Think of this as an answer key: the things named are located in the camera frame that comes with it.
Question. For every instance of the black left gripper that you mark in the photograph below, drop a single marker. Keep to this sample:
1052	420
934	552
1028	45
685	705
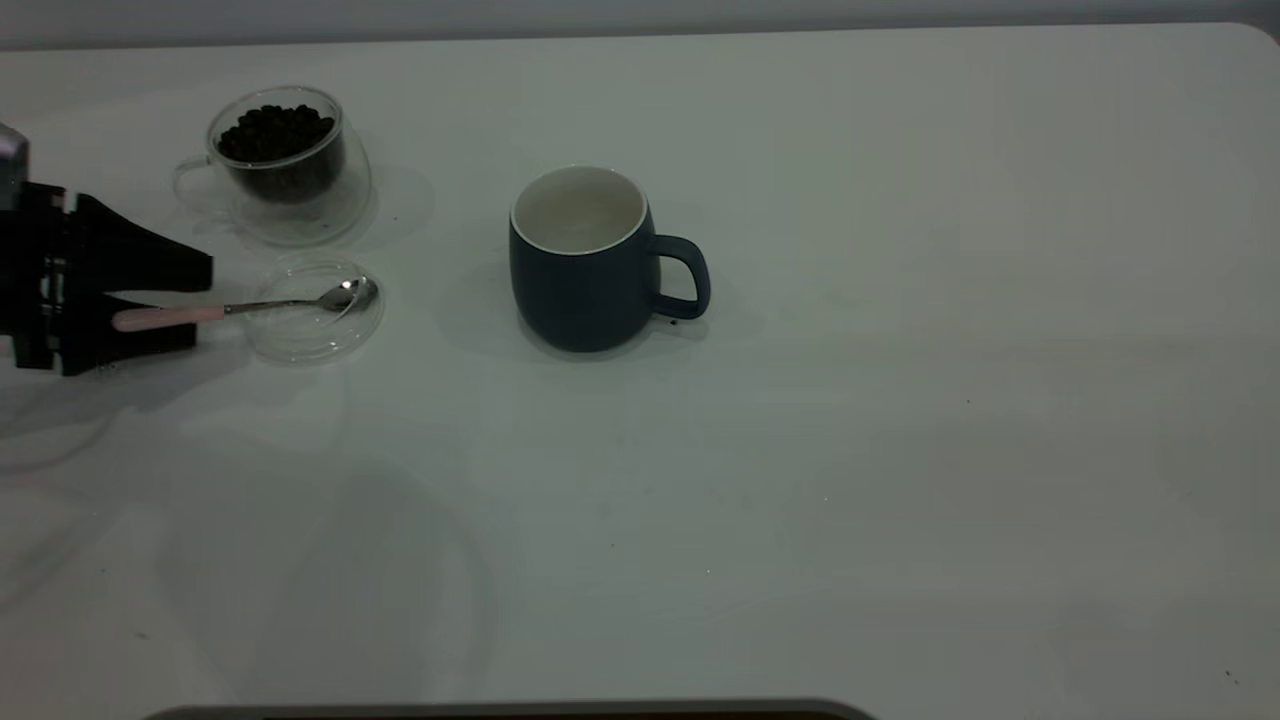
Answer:
35	270

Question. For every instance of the dark grey ceramic mug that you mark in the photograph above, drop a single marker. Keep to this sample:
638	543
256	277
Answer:
580	295

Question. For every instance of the clear round glass lid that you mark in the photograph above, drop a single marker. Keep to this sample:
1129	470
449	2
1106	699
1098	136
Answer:
300	335

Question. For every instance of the pile of coffee beans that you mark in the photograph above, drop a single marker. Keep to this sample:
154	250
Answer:
275	135

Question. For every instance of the clear double-wall glass cup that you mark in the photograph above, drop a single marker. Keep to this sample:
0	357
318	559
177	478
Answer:
300	205

